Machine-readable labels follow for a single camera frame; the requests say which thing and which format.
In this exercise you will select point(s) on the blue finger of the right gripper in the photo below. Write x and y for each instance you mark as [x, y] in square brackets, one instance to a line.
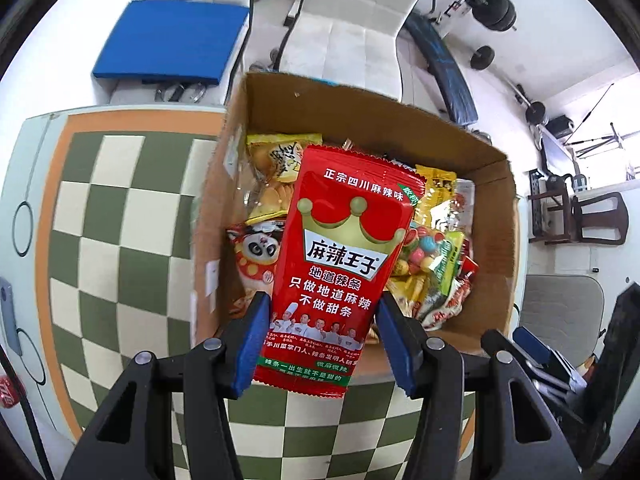
[550, 361]

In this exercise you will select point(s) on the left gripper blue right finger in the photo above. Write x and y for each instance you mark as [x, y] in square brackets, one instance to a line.
[516, 435]

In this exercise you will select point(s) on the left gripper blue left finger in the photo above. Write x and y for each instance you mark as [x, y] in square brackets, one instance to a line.
[129, 437]

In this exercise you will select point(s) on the yellow panda snack bag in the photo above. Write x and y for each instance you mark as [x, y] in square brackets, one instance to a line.
[417, 297]

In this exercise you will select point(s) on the panda orange snack bag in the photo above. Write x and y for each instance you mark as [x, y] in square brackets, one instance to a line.
[256, 252]

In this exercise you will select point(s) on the big red spicy strip bag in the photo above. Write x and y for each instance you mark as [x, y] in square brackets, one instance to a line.
[348, 220]

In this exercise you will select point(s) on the yellow biscuit bag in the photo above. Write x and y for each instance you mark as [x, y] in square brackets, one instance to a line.
[276, 159]

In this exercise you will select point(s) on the colourful candy bag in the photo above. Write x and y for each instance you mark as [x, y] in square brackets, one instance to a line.
[431, 254]

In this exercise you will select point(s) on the yellow black noodle bag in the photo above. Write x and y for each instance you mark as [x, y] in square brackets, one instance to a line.
[438, 189]

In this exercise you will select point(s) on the red cola can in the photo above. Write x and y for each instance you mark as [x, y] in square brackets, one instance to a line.
[9, 395]

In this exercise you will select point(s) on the dark wooden chair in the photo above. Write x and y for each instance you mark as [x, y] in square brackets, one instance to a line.
[603, 220]

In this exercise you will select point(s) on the grey phone on table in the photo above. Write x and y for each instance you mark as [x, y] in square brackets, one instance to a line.
[8, 317]

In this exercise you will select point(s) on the checkered green tablecloth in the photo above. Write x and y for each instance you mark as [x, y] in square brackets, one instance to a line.
[119, 281]

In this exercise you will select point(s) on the blue weight bench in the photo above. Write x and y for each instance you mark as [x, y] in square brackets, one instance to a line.
[455, 92]

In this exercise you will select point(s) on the cardboard box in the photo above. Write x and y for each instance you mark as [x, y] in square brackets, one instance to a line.
[378, 125]

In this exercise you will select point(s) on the white quilted chair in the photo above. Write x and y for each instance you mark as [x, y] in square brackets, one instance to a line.
[350, 42]

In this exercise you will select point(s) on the blue seat cushion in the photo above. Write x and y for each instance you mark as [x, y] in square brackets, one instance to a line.
[172, 40]

